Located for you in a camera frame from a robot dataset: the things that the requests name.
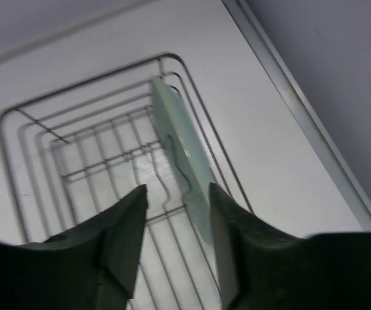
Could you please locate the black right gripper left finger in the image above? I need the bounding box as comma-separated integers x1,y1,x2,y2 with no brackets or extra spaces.
46,185,148,309

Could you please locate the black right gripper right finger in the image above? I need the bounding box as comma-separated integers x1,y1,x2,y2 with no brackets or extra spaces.
209,183,300,309

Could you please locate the pale green round plate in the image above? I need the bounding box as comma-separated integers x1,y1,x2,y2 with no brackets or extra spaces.
150,77,215,245

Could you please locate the metal wire dish rack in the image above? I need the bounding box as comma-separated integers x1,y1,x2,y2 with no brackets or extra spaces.
0,52,250,309

